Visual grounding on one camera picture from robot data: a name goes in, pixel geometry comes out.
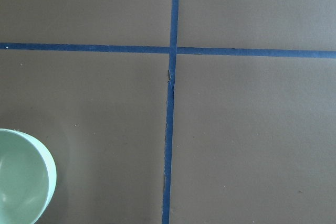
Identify light green bowl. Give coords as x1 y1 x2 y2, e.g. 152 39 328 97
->
1 129 57 223

